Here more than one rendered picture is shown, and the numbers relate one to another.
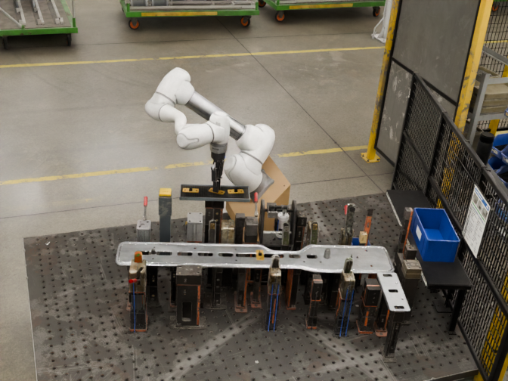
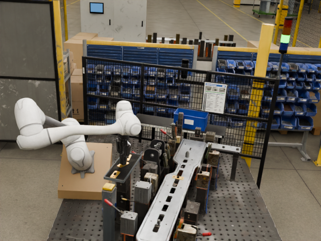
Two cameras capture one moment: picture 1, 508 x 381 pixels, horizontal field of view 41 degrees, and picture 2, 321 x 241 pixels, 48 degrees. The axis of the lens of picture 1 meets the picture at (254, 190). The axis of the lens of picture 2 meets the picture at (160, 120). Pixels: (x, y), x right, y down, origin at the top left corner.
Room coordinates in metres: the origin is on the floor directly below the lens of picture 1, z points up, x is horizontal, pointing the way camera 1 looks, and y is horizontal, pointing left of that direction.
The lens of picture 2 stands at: (2.20, 2.12, 2.40)
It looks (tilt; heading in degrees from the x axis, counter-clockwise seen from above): 23 degrees down; 290
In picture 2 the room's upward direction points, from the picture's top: 3 degrees clockwise
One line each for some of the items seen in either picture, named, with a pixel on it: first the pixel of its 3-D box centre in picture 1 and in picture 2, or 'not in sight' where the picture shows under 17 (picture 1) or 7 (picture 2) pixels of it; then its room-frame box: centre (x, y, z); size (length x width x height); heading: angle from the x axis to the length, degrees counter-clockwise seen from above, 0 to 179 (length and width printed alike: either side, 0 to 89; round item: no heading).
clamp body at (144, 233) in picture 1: (144, 252); (128, 239); (2.92, 0.55, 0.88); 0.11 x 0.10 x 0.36; 6
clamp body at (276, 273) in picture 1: (272, 297); (201, 192); (2.64, -0.13, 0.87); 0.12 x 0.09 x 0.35; 6
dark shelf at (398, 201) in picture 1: (424, 234); (178, 125); (3.10, -0.93, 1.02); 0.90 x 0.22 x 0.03; 6
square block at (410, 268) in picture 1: (406, 292); (208, 150); (2.75, -0.80, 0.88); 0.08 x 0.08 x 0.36; 6
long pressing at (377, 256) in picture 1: (255, 256); (178, 180); (2.80, -0.04, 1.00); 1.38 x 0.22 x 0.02; 96
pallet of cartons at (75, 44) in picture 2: not in sight; (92, 64); (5.95, -4.15, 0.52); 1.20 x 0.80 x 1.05; 108
